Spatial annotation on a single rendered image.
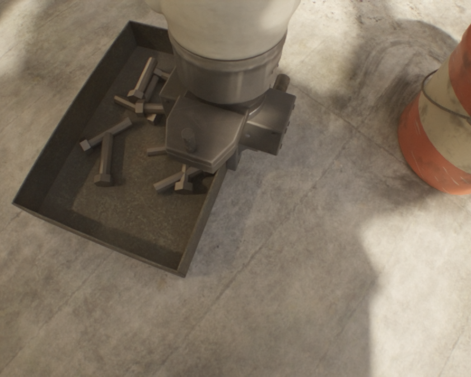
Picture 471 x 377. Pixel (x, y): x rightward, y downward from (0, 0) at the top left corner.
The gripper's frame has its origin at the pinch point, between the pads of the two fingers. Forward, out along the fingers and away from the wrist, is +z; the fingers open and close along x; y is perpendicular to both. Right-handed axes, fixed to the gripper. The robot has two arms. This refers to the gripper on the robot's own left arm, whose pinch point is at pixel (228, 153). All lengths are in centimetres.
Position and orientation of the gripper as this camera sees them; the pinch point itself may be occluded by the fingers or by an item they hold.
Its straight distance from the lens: 44.5
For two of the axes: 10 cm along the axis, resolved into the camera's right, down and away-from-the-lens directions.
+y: 3.2, -8.7, 3.6
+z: -0.5, 3.7, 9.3
